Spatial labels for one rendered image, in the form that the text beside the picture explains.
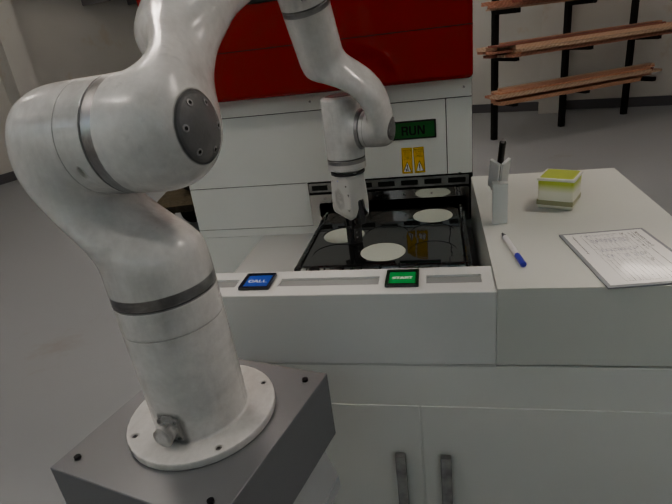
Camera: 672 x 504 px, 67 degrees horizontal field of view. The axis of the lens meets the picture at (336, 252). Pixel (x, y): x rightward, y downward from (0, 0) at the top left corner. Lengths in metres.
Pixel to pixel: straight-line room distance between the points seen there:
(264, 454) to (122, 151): 0.36
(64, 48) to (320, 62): 7.93
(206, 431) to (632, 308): 0.64
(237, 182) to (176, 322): 0.97
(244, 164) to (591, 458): 1.09
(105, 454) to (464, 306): 0.55
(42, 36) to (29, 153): 8.09
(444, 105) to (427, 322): 0.68
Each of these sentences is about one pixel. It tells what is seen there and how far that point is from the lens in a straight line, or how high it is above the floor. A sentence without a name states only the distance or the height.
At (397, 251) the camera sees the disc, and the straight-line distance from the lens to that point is 1.13.
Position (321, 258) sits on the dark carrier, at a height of 0.90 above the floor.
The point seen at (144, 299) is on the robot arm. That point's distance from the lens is 0.57.
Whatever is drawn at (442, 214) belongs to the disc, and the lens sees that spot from 1.33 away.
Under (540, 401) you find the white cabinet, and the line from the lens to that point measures 0.97.
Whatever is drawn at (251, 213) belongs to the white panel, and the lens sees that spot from 1.53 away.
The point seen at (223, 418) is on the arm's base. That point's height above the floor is 0.95.
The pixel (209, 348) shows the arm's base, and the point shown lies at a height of 1.05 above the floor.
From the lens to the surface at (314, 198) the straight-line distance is 1.45.
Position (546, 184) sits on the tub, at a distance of 1.15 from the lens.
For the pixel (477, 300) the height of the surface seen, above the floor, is 0.94.
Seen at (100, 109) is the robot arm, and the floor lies 1.32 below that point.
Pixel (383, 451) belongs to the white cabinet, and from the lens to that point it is 1.05.
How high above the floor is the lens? 1.36
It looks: 24 degrees down
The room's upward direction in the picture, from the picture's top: 7 degrees counter-clockwise
